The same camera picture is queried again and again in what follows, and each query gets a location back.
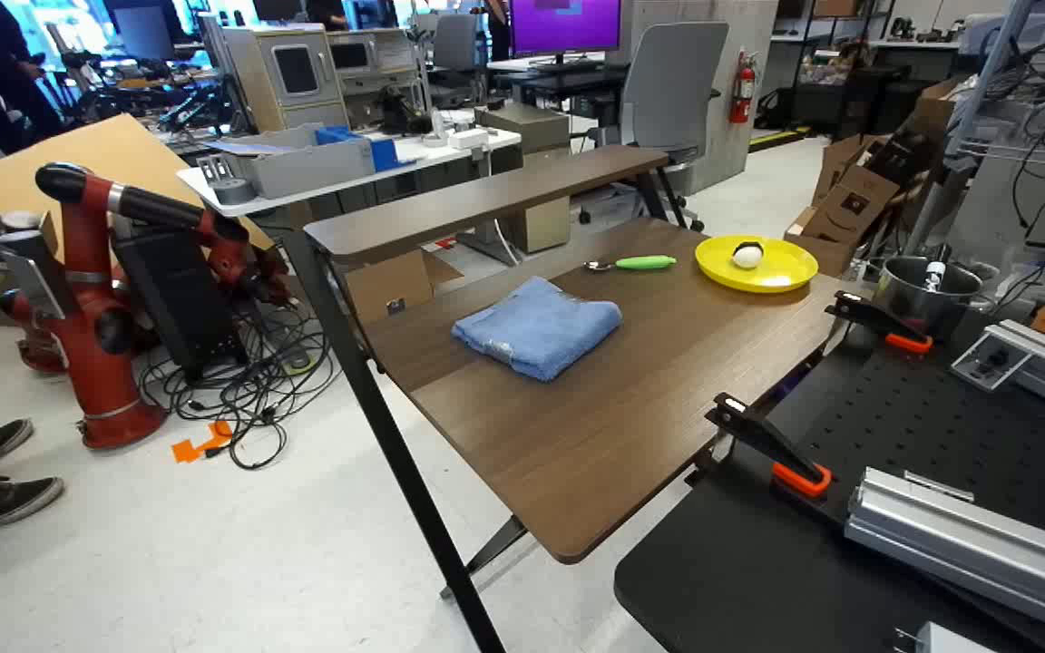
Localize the red robot arm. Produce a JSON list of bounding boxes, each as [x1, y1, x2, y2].
[[0, 162, 290, 449]]

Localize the folded blue cloth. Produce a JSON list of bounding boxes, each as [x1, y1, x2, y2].
[[450, 276, 624, 382]]

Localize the white and black sushi toy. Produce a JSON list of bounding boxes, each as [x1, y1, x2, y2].
[[731, 244, 763, 267]]

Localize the yellow plate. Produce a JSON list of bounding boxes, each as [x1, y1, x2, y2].
[[693, 232, 821, 295]]

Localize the grey office chair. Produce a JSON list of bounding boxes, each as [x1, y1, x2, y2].
[[619, 23, 728, 232]]

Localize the purple monitor screen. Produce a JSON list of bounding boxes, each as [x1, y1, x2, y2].
[[511, 0, 619, 53]]

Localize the black perforated breadboard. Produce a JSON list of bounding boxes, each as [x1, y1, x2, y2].
[[613, 353, 1045, 653]]

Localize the red fire extinguisher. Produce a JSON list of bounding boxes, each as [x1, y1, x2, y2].
[[728, 52, 754, 128]]

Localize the cardboard box on floor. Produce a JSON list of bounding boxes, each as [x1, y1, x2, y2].
[[787, 133, 901, 276]]

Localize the small steel pot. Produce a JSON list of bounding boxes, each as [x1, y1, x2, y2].
[[876, 254, 982, 336]]

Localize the tangled black floor cables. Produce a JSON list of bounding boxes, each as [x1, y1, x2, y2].
[[136, 300, 343, 475]]

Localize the orange handled clamp near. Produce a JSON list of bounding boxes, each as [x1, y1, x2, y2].
[[707, 392, 834, 501]]

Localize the orange handled clamp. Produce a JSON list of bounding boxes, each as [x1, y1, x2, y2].
[[826, 291, 933, 357], [707, 392, 834, 501]]

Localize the orange handled clamp far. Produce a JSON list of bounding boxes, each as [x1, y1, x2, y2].
[[826, 291, 933, 357]]

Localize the aluminium extrusion rail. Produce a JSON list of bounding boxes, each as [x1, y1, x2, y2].
[[844, 468, 1045, 623]]

